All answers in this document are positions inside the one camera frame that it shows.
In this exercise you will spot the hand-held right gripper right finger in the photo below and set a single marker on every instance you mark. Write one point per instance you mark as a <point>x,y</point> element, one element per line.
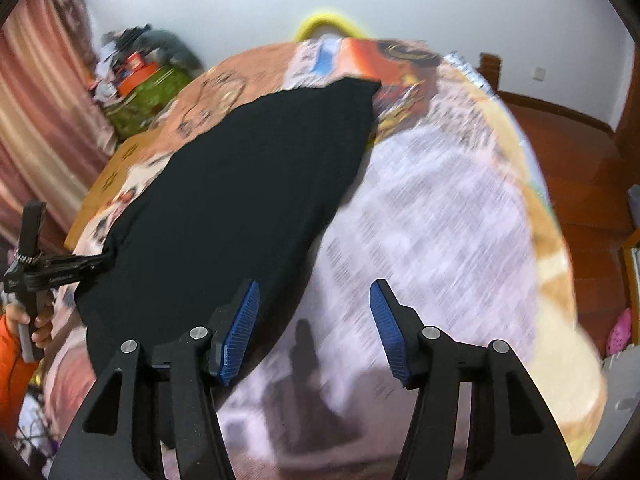
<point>387,335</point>

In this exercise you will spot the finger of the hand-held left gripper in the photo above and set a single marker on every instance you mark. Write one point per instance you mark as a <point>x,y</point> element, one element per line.
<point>82,265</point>

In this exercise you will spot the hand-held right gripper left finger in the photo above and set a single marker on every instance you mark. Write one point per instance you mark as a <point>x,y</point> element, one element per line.
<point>242,330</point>

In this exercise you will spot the black elephant print t-shirt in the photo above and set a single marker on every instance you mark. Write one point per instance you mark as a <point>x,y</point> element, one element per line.
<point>225,185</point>

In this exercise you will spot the person's left forearm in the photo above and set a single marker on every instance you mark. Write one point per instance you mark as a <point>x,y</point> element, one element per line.
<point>15,375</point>

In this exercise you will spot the person's left hand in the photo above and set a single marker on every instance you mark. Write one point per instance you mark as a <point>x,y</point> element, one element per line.
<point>44,327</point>

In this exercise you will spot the bamboo lap table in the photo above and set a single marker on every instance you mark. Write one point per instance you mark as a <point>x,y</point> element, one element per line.
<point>112,165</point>

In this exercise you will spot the pink striped curtain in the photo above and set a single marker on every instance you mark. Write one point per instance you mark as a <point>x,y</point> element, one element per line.
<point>45,110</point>

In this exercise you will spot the green fabric storage box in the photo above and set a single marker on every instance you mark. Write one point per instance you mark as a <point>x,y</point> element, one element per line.
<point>150,105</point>

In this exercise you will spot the orange box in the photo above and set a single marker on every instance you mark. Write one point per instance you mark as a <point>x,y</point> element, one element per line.
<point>136,77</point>

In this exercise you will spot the pile of assorted clutter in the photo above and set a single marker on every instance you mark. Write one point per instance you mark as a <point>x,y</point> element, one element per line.
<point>117,55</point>

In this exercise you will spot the pink plastic toy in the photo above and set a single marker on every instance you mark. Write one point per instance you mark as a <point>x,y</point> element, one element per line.
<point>620,332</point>

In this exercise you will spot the grey foam mat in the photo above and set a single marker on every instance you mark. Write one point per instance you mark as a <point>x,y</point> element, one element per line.
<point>617,400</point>

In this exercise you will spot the yellow foam tube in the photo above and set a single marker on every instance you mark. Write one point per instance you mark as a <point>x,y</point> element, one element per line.
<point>325,16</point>

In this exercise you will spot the wooden bed post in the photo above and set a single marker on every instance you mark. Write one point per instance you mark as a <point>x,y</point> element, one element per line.
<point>489,71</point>

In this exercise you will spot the white wall socket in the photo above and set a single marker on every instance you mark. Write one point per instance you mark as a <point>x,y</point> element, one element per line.
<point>539,73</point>

